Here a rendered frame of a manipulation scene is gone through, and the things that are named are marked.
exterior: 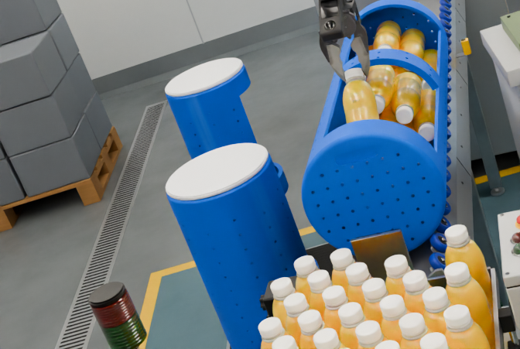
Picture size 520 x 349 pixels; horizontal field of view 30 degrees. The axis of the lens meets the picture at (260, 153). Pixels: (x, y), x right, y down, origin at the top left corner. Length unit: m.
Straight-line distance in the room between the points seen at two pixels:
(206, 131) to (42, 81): 2.24
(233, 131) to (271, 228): 0.82
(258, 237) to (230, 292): 0.17
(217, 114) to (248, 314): 0.88
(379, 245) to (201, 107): 1.40
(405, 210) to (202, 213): 0.63
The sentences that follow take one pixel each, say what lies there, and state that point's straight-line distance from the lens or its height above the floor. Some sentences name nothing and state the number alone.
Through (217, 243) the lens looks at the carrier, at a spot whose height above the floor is 0.90.
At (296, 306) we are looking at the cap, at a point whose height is 1.09.
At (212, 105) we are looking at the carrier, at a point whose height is 0.97.
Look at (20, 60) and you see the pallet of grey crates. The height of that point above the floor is 0.90.
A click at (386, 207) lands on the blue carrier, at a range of 1.92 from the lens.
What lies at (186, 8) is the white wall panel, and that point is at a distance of 7.19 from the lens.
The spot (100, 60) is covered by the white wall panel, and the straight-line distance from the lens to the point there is 7.40.
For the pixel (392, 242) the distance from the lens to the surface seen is 1.87.
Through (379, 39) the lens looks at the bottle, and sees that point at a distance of 2.53.
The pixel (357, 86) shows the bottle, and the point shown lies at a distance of 2.01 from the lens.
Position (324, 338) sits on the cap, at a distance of 1.55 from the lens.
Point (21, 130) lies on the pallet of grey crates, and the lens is 5.45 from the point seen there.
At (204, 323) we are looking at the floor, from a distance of 3.93.
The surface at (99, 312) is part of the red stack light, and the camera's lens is 1.57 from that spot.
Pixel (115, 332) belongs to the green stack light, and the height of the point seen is 1.20.
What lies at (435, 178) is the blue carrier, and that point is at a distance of 1.89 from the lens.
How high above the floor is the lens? 1.94
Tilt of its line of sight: 22 degrees down
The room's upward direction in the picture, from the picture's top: 21 degrees counter-clockwise
